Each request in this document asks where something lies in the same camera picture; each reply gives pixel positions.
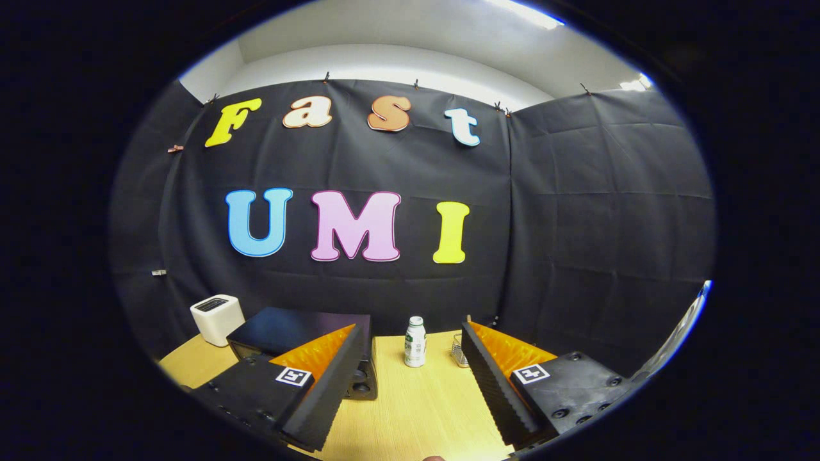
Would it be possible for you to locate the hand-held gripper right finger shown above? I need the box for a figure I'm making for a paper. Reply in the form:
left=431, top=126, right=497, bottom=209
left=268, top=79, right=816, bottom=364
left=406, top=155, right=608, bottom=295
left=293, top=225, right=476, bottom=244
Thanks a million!
left=460, top=322, right=636, bottom=451

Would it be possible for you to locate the black toaster oven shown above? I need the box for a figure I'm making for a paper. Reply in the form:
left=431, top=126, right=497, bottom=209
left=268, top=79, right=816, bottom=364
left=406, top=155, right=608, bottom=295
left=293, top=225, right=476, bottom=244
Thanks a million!
left=226, top=307, right=379, bottom=401

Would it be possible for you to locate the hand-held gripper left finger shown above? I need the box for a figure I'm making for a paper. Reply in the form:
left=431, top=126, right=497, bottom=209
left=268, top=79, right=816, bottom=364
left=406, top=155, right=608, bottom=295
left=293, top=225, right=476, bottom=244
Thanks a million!
left=189, top=323, right=366, bottom=453

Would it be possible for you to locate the wire mesh holder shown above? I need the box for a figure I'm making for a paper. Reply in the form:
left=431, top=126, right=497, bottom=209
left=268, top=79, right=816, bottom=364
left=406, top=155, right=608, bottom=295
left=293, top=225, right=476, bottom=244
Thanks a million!
left=450, top=333, right=472, bottom=368

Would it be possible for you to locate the row of black cloth clips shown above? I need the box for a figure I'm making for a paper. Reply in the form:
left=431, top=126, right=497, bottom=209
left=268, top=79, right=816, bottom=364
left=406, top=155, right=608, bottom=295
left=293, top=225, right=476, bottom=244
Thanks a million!
left=208, top=72, right=593, bottom=117

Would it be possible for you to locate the white plastic bottle green label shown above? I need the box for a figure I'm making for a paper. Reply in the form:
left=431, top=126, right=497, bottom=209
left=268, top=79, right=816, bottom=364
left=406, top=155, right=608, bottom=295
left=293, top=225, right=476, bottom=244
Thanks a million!
left=404, top=316, right=428, bottom=368

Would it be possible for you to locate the white bread toaster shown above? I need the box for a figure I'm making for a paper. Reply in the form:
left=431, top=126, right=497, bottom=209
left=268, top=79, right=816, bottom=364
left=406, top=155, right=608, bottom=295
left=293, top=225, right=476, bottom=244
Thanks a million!
left=190, top=295, right=246, bottom=348

